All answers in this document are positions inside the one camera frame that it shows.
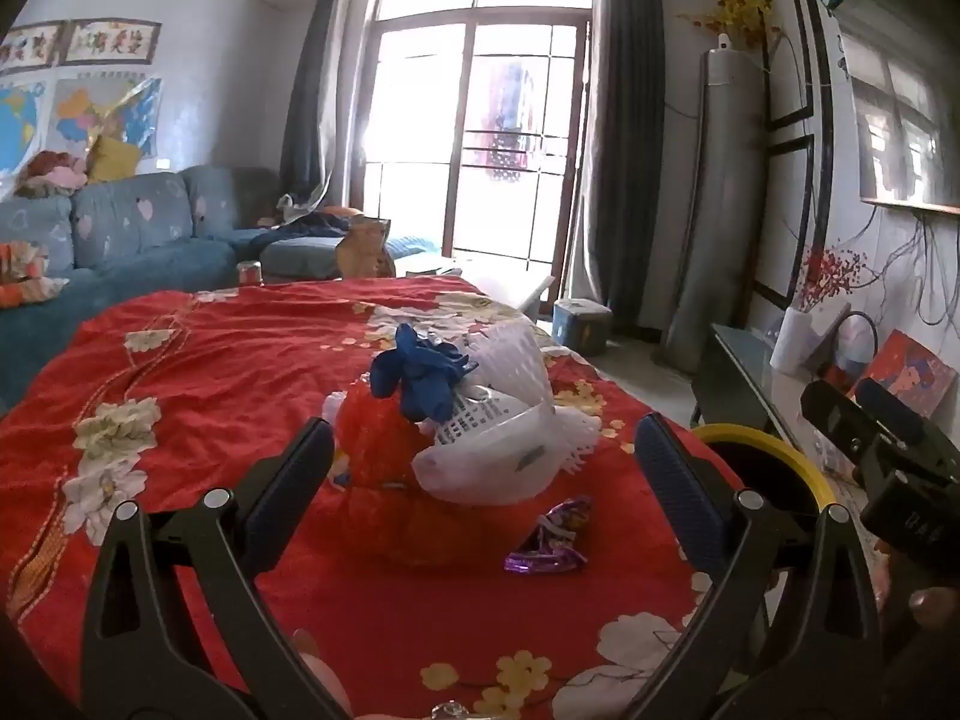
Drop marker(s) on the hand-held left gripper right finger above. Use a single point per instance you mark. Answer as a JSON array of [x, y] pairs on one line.
[[675, 472]]

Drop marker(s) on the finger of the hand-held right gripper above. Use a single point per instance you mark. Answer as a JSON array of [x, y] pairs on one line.
[[829, 409], [892, 409]]

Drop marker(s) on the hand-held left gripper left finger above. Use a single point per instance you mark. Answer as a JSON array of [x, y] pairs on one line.
[[296, 469]]

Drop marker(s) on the yellow rimmed bin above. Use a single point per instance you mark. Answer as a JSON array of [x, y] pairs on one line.
[[757, 450]]

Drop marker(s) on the red plastic bag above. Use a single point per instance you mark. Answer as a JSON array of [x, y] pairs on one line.
[[375, 435]]

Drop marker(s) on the purple candy wrapper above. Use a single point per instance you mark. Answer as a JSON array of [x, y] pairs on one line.
[[551, 536]]

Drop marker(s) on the blue rubber glove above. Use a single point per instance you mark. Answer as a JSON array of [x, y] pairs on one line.
[[420, 375]]

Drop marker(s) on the white printed plastic bag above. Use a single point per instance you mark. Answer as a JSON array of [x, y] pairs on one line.
[[480, 465]]

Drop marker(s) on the person's right hand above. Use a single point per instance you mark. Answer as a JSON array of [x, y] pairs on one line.
[[932, 605]]

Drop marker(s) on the person's left hand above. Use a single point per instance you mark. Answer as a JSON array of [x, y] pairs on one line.
[[322, 679]]

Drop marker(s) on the red portrait painting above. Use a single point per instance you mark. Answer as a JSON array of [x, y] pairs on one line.
[[911, 371]]

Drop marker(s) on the pale purple box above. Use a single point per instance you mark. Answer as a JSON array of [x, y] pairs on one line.
[[829, 330]]

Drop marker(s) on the glass top cabinet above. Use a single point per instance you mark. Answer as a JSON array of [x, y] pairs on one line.
[[735, 382]]

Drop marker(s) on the red floral blanket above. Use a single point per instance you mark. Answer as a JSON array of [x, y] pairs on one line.
[[225, 390]]

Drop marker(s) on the blue storage stool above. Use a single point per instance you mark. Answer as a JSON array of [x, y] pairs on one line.
[[581, 326]]

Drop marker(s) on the red can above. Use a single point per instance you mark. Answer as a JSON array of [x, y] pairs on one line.
[[249, 274]]

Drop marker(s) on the brown paper bag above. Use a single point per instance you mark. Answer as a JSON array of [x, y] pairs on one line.
[[364, 247]]

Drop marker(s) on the silver standing air conditioner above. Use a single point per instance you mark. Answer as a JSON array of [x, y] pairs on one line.
[[720, 202]]

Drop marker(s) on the white coffee table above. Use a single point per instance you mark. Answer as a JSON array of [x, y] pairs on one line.
[[517, 285]]

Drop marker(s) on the dark clothes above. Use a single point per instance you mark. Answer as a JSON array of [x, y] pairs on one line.
[[315, 223]]

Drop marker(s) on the blue patterned sofa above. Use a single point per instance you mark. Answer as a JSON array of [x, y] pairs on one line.
[[135, 225]]

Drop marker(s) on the orange floral cushion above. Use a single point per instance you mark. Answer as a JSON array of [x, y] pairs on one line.
[[22, 274]]

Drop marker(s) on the grey curtain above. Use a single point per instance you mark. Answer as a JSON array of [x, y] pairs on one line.
[[622, 127], [311, 90]]

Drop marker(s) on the yellow pillow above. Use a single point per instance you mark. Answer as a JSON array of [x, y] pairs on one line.
[[112, 157]]

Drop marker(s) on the glass balcony door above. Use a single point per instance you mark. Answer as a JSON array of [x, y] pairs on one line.
[[465, 127]]

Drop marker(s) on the pile of clothes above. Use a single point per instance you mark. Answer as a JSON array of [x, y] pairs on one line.
[[52, 172]]

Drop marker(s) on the hanging laundry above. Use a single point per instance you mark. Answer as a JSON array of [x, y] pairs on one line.
[[510, 120]]

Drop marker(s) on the yellow artificial flowers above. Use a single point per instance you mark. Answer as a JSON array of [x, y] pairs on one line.
[[739, 11]]

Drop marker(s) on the colourful country map poster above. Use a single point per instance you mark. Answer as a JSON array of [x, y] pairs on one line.
[[97, 112]]

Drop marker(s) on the world map poster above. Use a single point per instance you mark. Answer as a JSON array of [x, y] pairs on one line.
[[19, 127]]

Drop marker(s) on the framed floral picture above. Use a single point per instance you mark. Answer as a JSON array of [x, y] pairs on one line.
[[112, 41], [30, 49]]

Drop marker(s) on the wall mounted television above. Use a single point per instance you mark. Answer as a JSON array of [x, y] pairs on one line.
[[907, 112]]

